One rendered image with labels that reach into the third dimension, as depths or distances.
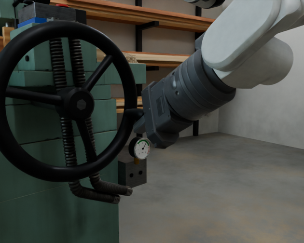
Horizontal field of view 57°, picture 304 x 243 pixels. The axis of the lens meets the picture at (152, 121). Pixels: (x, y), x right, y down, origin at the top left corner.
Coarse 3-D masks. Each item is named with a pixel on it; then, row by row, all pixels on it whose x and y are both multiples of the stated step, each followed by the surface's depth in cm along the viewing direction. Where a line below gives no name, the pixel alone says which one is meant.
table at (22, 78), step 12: (24, 72) 52; (36, 72) 54; (48, 72) 56; (72, 72) 59; (108, 72) 76; (144, 72) 85; (12, 84) 58; (24, 84) 53; (36, 84) 54; (48, 84) 56; (72, 84) 59; (96, 84) 63
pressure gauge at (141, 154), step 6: (138, 138) 79; (144, 138) 79; (132, 144) 78; (138, 144) 78; (144, 144) 80; (150, 144) 81; (132, 150) 78; (138, 150) 78; (144, 150) 80; (150, 150) 81; (132, 156) 80; (138, 156) 79; (144, 156) 80; (138, 162) 81
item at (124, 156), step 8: (120, 152) 90; (128, 152) 90; (120, 160) 82; (128, 160) 82; (144, 160) 84; (120, 168) 81; (128, 168) 80; (136, 168) 82; (144, 168) 84; (120, 176) 82; (128, 176) 80; (136, 176) 82; (144, 176) 85; (120, 184) 82; (128, 184) 81; (136, 184) 83
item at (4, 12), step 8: (0, 0) 67; (8, 0) 68; (0, 8) 67; (8, 8) 68; (16, 8) 69; (0, 16) 67; (8, 16) 68; (16, 16) 70; (0, 24) 75; (8, 24) 72
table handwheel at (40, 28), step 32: (32, 32) 44; (64, 32) 47; (96, 32) 51; (0, 64) 41; (128, 64) 57; (0, 96) 42; (32, 96) 45; (64, 96) 48; (128, 96) 59; (0, 128) 42; (128, 128) 59; (32, 160) 46; (96, 160) 55
